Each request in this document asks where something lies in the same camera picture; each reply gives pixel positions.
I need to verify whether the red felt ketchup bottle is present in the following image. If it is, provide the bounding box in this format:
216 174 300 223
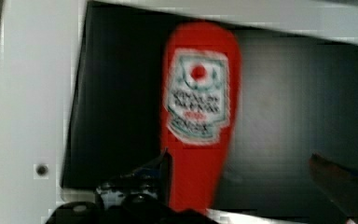
160 21 241 214

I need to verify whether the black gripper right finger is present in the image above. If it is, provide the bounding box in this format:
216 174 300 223
309 153 358 224

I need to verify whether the black toy oven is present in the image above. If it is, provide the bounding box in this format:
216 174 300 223
61 1 358 224

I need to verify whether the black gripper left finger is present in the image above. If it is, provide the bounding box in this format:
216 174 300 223
95 147 172 209

